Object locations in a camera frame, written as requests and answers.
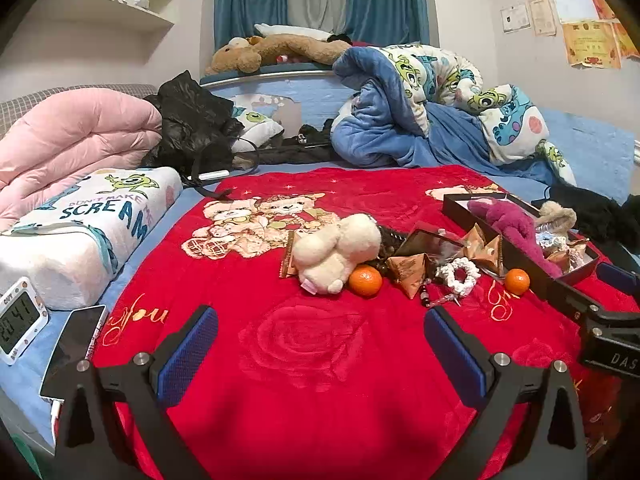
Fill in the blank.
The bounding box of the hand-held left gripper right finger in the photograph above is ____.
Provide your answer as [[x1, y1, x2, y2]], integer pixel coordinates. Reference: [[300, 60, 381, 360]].
[[422, 306, 588, 480]]

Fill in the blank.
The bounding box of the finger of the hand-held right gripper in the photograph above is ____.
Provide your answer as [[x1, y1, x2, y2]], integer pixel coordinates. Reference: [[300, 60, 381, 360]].
[[596, 261, 640, 293], [546, 280, 608, 323]]

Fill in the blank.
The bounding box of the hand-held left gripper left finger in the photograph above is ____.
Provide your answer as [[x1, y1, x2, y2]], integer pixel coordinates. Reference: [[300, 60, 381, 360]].
[[52, 305, 221, 480]]

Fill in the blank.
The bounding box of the orange mandarin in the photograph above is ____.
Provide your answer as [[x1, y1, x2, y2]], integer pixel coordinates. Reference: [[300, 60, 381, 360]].
[[505, 268, 531, 295], [348, 266, 383, 297]]

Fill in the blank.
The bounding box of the bead bracelet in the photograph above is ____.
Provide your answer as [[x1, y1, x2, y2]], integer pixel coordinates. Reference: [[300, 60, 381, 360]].
[[420, 282, 463, 308]]

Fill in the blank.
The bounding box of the clear plastic packet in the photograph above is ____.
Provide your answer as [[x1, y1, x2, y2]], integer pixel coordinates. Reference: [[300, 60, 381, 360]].
[[397, 229, 466, 263]]

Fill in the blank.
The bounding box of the black cardboard box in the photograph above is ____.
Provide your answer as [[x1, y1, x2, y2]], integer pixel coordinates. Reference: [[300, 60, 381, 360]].
[[442, 191, 601, 291]]

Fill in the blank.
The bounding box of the cream plush toy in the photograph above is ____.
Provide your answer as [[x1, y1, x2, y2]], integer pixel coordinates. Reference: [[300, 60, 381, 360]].
[[291, 213, 383, 295]]

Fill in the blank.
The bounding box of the blue white scrunchie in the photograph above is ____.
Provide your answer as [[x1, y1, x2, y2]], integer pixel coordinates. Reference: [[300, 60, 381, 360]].
[[536, 230, 568, 253]]

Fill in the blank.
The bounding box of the black clothing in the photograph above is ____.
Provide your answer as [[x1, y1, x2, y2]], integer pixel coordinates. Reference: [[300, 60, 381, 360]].
[[532, 185, 640, 256]]

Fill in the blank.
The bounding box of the beige plush toy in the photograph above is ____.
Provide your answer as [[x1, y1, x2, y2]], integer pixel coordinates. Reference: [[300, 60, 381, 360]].
[[537, 201, 577, 236]]

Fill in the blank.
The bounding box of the magenta plush bear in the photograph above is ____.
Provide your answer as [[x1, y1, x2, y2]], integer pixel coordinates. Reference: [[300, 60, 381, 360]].
[[467, 197, 563, 278]]

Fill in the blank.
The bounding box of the black smartphone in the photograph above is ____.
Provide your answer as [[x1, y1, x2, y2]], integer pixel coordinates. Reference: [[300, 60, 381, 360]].
[[40, 304, 110, 403]]

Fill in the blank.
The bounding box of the red printed blanket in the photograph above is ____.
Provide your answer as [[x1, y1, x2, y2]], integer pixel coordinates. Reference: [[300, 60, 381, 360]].
[[92, 165, 640, 480]]

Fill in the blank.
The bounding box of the blue bed sheet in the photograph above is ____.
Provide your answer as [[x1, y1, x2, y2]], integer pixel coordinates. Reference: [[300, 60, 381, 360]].
[[0, 105, 636, 456]]

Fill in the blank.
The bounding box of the dark brown hair claw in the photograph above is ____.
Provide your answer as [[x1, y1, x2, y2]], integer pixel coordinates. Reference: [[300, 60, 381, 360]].
[[375, 225, 403, 273]]

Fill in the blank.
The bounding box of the white printed pillow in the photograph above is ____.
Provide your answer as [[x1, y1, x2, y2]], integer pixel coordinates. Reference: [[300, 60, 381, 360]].
[[0, 167, 183, 311]]

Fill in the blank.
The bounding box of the white digital clock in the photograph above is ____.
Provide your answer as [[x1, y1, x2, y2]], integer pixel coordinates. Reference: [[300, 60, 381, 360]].
[[0, 277, 51, 365]]

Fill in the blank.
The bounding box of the dark garment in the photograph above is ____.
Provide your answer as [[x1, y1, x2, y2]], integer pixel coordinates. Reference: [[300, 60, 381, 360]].
[[235, 119, 341, 166]]

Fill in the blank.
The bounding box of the black plastic bag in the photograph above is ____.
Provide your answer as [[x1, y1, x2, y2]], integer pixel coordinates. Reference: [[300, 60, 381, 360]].
[[142, 71, 246, 181]]

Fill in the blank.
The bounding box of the small monster print pillow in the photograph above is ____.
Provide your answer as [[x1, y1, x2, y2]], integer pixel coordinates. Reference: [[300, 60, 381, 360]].
[[231, 105, 285, 153]]

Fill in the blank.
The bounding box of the blue monster print blanket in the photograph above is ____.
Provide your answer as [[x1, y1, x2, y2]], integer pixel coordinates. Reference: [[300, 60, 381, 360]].
[[331, 42, 578, 186]]

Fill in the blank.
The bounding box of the pink quilt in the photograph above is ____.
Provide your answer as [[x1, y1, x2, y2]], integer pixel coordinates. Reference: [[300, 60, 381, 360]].
[[0, 87, 163, 233]]

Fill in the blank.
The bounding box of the blue padded headboard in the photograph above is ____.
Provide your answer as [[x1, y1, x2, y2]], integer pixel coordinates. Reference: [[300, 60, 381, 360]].
[[200, 67, 361, 131]]

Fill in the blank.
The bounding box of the brown teddy bear plush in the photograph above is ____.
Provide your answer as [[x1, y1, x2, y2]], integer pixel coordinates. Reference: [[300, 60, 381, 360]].
[[205, 34, 353, 76]]

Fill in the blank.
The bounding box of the white plush toy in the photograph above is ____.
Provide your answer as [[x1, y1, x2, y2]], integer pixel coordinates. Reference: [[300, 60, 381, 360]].
[[253, 22, 341, 41]]

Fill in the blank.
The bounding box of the blue curtain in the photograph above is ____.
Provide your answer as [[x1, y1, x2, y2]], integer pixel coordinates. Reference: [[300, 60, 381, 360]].
[[214, 0, 290, 53], [345, 0, 431, 46]]

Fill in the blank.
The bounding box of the black strap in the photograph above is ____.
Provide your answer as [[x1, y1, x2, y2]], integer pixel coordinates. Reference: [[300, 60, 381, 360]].
[[180, 150, 261, 201]]

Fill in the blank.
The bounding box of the orange wall certificate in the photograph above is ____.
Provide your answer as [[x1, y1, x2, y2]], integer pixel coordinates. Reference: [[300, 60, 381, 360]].
[[612, 20, 640, 61], [562, 19, 623, 69]]

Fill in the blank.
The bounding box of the small pink wall certificate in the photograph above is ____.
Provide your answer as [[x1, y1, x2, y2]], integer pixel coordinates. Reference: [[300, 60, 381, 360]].
[[530, 0, 557, 37]]

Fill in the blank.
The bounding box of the white wall paper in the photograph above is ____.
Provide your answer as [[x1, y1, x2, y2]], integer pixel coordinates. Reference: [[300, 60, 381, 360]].
[[552, 0, 608, 23]]

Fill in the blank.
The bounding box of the small white wall certificate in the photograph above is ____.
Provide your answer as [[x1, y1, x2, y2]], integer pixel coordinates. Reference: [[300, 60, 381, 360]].
[[501, 4, 531, 34]]

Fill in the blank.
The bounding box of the white wall shelf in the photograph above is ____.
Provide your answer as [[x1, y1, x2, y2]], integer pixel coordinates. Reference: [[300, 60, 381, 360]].
[[45, 0, 203, 41]]

